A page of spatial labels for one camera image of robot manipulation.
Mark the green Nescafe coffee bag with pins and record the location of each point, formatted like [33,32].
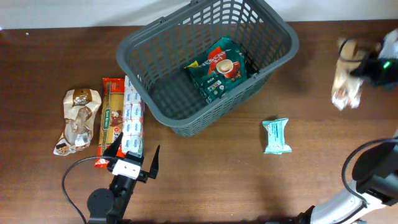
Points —
[219,69]

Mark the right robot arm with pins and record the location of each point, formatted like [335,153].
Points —
[369,173]

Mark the Kleenex tissue multipack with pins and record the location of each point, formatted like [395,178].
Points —
[133,120]

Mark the teal wet wipes pack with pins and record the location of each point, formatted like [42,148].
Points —
[275,136]

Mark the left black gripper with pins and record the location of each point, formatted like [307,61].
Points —
[143,175]

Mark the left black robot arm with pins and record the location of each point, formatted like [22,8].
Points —
[109,205]

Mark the beige brown snack bag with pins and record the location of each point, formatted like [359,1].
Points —
[346,89]

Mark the San Remo spaghetti pack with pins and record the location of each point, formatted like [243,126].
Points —
[112,113]

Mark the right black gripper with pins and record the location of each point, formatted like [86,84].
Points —
[365,71]

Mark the grey plastic shopping basket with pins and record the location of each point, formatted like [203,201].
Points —
[155,58]

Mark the beige pastry bag left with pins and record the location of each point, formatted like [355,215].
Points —
[79,108]

